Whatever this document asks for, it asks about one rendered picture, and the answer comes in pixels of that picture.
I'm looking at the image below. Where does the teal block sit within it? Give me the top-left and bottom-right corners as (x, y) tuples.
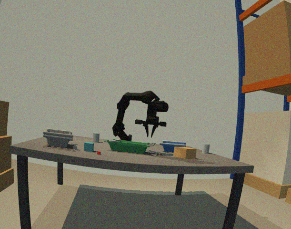
(84, 142), (94, 152)

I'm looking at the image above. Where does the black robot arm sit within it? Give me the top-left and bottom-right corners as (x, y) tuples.
(112, 91), (169, 140)

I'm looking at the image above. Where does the green plastic tray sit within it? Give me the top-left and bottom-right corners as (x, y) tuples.
(104, 140), (150, 154)

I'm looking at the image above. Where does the grey cylinder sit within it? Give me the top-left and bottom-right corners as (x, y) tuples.
(202, 144), (210, 154)
(92, 133), (100, 143)

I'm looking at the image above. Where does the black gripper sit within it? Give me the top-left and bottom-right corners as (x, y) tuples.
(135, 111), (167, 138)

